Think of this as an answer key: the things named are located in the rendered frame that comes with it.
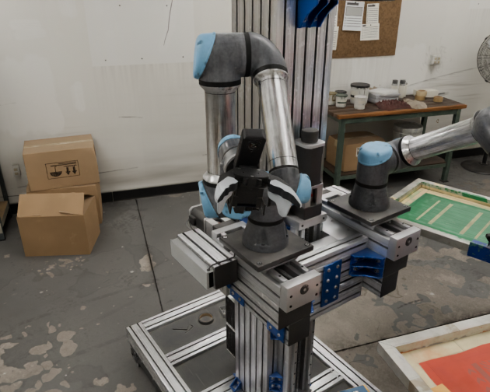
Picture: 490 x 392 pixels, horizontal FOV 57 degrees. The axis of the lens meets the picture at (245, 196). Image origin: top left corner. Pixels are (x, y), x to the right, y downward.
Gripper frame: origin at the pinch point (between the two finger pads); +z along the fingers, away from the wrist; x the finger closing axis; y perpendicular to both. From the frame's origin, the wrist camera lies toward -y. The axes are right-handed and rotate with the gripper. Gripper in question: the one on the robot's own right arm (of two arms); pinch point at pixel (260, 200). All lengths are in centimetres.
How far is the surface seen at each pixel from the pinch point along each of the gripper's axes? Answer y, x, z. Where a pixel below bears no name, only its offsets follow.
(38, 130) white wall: 105, 124, -361
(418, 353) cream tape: 64, -67, -30
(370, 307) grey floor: 151, -133, -166
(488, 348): 61, -90, -28
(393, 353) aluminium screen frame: 62, -57, -28
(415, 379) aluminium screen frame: 61, -58, -17
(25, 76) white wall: 57, 133, -361
